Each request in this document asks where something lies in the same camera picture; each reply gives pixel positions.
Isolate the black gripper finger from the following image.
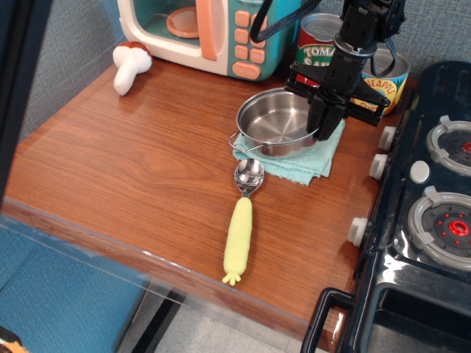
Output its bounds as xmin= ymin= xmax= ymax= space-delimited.
xmin=317 ymin=104 xmax=346 ymax=141
xmin=306 ymin=93 xmax=331 ymax=134

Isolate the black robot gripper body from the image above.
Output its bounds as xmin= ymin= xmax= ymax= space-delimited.
xmin=285 ymin=40 xmax=390 ymax=126

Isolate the stainless steel pot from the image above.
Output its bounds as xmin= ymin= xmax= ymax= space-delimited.
xmin=228 ymin=88 xmax=317 ymax=158

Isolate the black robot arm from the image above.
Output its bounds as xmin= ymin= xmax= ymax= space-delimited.
xmin=285 ymin=1 xmax=406 ymax=141

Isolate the light blue towel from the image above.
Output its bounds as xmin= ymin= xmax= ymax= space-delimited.
xmin=233 ymin=120 xmax=346 ymax=186

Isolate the pineapple slices can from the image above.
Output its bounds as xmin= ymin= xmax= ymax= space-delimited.
xmin=362 ymin=48 xmax=411 ymax=115

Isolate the tomato sauce can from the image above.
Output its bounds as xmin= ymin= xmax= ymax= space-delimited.
xmin=294 ymin=13 xmax=342 ymax=67

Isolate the toy microwave oven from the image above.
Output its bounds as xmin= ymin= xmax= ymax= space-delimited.
xmin=118 ymin=1 xmax=297 ymax=82

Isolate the black toy stove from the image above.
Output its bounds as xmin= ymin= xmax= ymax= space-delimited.
xmin=302 ymin=61 xmax=470 ymax=352

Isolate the white toy mushroom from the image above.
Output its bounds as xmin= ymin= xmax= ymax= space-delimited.
xmin=113 ymin=41 xmax=152 ymax=96

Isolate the clear acrylic barrier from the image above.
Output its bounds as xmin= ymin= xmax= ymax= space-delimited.
xmin=0 ymin=194 xmax=354 ymax=353

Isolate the spoon with yellow handle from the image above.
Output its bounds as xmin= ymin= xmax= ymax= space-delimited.
xmin=222 ymin=159 xmax=265 ymax=286

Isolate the black braided cable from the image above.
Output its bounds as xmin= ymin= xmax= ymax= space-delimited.
xmin=249 ymin=0 xmax=322 ymax=44

